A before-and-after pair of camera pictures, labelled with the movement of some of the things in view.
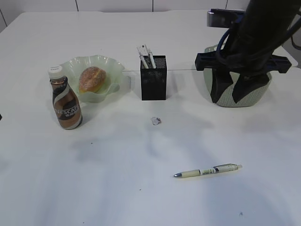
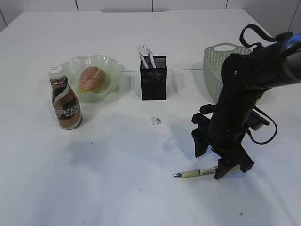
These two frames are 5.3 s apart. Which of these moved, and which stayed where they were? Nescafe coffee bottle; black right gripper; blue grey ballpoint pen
Moved: black right gripper
Stayed: Nescafe coffee bottle; blue grey ballpoint pen
